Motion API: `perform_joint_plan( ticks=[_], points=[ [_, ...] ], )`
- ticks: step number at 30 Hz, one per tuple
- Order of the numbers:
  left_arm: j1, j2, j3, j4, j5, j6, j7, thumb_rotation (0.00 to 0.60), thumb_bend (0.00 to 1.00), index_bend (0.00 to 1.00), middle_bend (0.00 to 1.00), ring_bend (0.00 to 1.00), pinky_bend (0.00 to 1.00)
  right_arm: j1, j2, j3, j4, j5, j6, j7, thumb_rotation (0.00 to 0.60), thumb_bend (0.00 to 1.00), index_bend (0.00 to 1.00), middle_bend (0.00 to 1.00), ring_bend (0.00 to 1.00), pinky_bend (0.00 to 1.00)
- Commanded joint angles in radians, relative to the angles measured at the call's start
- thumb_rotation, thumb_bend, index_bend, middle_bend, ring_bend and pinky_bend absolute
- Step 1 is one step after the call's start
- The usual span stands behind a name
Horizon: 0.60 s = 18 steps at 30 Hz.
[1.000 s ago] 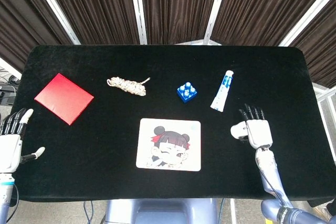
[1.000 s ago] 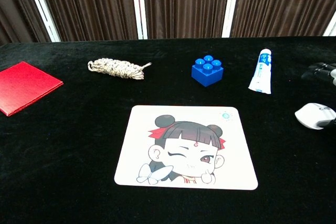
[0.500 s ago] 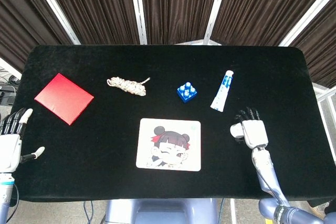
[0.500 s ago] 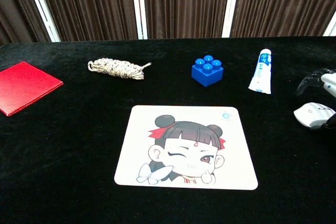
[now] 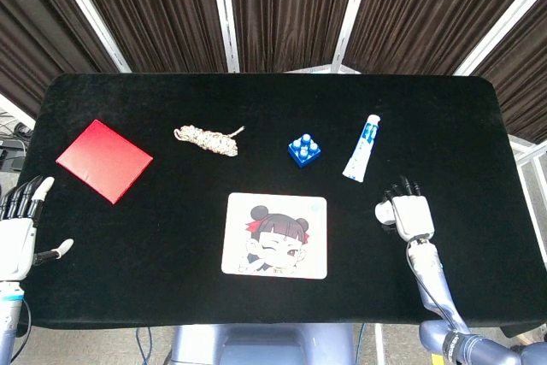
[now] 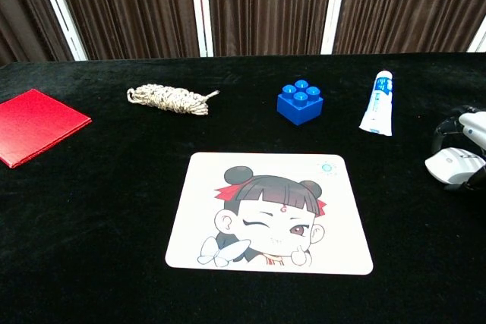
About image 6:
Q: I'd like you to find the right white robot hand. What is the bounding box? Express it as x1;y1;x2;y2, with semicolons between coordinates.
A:
431;105;486;192

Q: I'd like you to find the white computer mouse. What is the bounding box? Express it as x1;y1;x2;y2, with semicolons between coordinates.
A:
424;147;486;184

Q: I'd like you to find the cartoon girl mouse pad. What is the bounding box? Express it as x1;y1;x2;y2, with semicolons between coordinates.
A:
164;152;374;276

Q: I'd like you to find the white and blue tube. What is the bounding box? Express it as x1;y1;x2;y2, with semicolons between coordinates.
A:
358;70;394;137

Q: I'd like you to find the dark brown curtain panel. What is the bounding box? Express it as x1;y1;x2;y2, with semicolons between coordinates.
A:
0;0;75;67
207;0;336;57
51;0;201;61
333;0;486;55

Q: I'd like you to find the blue building block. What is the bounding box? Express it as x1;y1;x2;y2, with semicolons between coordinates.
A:
276;79;324;127

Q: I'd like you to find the black velvet tablecloth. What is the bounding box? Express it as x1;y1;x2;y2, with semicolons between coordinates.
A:
0;52;486;324

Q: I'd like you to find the red hardcover notebook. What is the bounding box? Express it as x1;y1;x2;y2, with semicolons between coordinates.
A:
0;88;93;169

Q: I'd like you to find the white metal frame post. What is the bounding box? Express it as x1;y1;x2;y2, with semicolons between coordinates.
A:
32;0;89;61
188;0;214;58
466;20;486;54
320;0;349;55

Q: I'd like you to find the coiled beige rope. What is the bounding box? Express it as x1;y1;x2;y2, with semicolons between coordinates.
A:
126;83;221;117

